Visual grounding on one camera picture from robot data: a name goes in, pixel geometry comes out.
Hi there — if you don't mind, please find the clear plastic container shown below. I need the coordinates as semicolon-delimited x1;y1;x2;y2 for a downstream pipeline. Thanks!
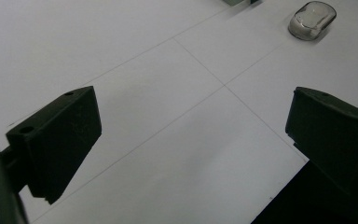
287;0;337;41

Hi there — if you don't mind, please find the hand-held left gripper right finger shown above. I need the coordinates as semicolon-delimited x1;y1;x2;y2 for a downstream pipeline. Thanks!
284;86;358;200

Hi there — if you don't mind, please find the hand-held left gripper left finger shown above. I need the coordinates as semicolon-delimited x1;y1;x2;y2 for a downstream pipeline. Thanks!
0;86;103;205

